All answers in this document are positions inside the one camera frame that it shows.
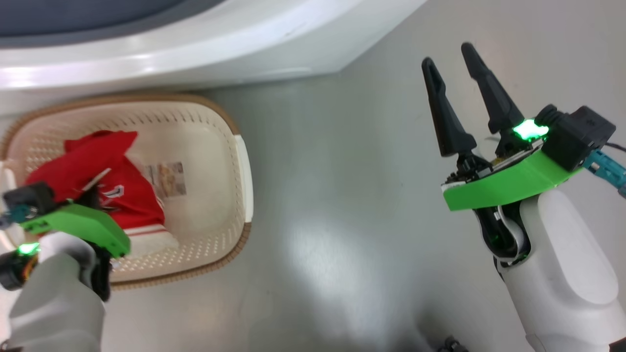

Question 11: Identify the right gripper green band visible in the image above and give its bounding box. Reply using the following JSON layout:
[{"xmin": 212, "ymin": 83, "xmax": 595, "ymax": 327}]
[{"xmin": 422, "ymin": 43, "xmax": 585, "ymax": 212}]

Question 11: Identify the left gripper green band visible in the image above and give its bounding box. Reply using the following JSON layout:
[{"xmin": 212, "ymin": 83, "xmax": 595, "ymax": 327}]
[{"xmin": 20, "ymin": 169, "xmax": 131, "ymax": 258}]

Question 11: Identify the red and white garment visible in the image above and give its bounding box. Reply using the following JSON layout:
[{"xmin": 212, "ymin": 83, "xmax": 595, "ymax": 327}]
[{"xmin": 24, "ymin": 130, "xmax": 179, "ymax": 257}]

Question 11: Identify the cream perforated laundry basket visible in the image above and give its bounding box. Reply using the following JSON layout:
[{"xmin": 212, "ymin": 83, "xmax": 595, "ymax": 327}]
[{"xmin": 0, "ymin": 93, "xmax": 254, "ymax": 290}]

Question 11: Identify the printed basket label sticker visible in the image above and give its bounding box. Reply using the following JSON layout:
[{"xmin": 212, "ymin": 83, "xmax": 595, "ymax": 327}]
[{"xmin": 145, "ymin": 162, "xmax": 187, "ymax": 198}]

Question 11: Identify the white front-load washing machine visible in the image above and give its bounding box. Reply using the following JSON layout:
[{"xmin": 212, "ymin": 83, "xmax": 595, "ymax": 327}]
[{"xmin": 0, "ymin": 0, "xmax": 428, "ymax": 115}]

